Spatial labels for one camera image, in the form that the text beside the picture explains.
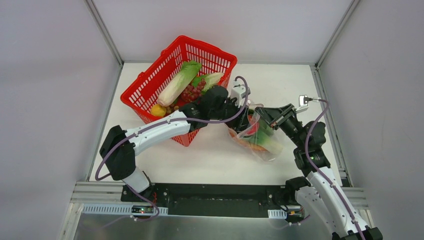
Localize red apple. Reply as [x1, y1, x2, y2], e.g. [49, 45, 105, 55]
[246, 114, 260, 136]

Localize clear pink-dotted zip bag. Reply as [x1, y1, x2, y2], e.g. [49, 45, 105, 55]
[226, 103, 284, 162]

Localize green white bok choy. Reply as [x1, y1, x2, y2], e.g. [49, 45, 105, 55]
[247, 131, 284, 155]

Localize pale green napa cabbage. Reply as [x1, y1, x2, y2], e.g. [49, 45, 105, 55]
[157, 60, 202, 107]

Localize red plastic basket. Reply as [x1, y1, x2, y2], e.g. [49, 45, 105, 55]
[119, 35, 239, 148]

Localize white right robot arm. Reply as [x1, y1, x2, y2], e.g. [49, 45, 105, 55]
[254, 104, 383, 240]

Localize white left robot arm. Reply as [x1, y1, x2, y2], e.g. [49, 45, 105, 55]
[99, 85, 250, 203]

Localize light green lettuce head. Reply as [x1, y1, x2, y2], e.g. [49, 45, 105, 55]
[190, 72, 224, 94]

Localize purple red grape bunch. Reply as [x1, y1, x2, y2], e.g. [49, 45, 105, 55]
[180, 78, 206, 103]

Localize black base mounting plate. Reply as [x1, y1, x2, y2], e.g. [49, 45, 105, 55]
[141, 183, 308, 222]

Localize orange yellow fruit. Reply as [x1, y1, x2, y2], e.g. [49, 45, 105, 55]
[150, 104, 167, 118]

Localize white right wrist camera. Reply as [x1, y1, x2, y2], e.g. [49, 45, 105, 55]
[295, 95, 311, 114]

